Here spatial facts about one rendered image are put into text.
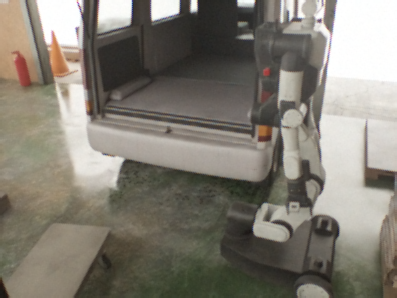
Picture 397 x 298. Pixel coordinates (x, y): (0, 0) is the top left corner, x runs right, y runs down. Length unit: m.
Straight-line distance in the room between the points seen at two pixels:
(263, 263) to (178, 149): 0.97
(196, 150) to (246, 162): 0.35
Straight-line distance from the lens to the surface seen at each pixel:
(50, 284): 2.06
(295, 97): 1.48
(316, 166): 1.83
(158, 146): 2.55
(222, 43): 4.22
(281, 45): 1.43
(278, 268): 2.04
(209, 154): 2.40
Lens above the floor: 1.62
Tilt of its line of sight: 28 degrees down
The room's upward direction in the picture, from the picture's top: 1 degrees counter-clockwise
